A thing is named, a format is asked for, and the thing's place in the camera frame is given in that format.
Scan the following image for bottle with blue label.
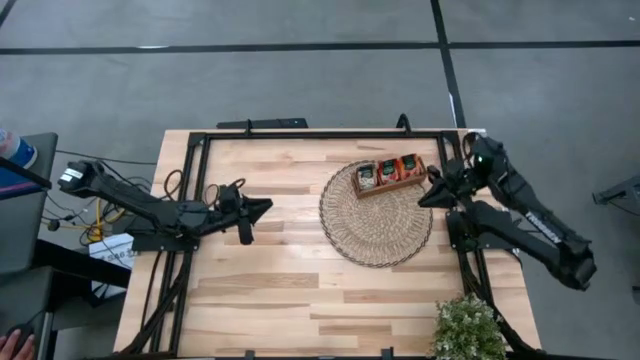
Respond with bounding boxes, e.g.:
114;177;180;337
0;127;39;169

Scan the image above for orange peach tea bag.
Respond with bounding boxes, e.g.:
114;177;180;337
399;153;424;181

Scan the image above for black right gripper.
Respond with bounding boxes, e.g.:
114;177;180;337
417;159;476;210

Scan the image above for white cardboard box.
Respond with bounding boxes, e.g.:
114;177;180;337
88;232;137;299

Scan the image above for grey desk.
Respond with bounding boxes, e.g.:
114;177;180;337
0;131;60;275

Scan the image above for black aluminium table frame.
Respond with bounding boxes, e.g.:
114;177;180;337
118;128;547;360

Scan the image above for flat black bar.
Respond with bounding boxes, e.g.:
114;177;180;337
216;117;310;131

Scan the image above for green plant white flowers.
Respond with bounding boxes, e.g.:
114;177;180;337
430;293;510;360

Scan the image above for yellow cable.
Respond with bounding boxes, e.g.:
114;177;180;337
87;197;129;244

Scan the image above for beige tea bag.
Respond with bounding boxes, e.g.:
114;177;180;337
355;163;378;192

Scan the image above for black power cable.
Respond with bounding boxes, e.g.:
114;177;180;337
42;192;126;241

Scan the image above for red tea bag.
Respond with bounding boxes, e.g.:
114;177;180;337
377;158;401;186

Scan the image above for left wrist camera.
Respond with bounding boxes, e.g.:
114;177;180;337
219;184;242;209

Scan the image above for thin black floor cable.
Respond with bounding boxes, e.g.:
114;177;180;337
607;198;640;218
54;148;159;166

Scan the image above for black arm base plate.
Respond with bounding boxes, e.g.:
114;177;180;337
131;219;202;253
445;209;520;253

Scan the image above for blue board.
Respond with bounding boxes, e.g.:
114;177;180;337
0;164;44;200

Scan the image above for black computer mouse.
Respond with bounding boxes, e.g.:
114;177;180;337
5;322;36;347

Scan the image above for round woven straw placemat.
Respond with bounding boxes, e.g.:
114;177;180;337
318;159;435;268

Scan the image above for black rod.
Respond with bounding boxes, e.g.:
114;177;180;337
0;154;54;190

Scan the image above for black left camera cable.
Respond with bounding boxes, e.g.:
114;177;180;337
202;177;248;207

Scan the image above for person's hand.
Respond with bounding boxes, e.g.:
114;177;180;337
0;332;37;360

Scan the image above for grey stand foot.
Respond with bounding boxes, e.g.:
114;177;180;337
591;174;640;206

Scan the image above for wooden compartment tea box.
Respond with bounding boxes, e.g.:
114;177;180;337
351;153;429;200

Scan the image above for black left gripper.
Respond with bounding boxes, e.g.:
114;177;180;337
209;197;275;247

